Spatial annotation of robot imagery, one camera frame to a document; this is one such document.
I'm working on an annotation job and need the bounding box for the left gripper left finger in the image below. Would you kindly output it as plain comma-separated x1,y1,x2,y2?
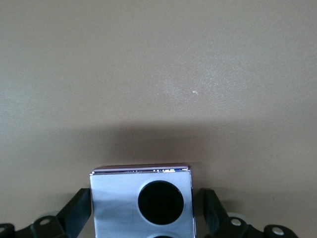
29,188,93,238

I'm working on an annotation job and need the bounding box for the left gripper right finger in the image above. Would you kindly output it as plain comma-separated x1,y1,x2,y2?
199,188,250,238

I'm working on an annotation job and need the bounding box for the lavender flip phone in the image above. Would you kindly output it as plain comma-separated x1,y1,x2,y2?
89,163,197,238

